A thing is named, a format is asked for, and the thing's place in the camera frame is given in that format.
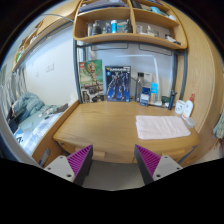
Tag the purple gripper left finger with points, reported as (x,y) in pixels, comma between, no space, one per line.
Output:
(74,167)

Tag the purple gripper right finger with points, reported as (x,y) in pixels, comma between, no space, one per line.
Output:
(152,166)

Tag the pink folded towel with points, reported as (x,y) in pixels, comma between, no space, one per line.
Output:
(160,127)

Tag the clear plastic cup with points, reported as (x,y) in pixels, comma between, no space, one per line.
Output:
(190,122)

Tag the bed with blue bedding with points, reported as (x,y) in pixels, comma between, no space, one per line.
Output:
(29,120)

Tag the white mug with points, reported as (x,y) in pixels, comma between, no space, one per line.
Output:
(179,106)

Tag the white lotion bottle red cap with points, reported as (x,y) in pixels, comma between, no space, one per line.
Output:
(188,107)

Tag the blue small box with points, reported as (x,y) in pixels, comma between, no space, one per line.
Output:
(144,96)

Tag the black tall bottle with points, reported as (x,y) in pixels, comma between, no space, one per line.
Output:
(172,97)

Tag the silver metal bottle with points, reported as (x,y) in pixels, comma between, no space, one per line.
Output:
(138,89)

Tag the light blue tall box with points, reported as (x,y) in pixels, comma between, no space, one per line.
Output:
(153,92)

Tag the green Groot Lego box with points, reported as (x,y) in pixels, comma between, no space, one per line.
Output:
(91,81)

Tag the blue robot model box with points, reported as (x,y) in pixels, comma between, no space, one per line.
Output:
(118,83)

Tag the wooden wall shelf unit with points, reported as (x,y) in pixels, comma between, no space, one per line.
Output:
(148,21)

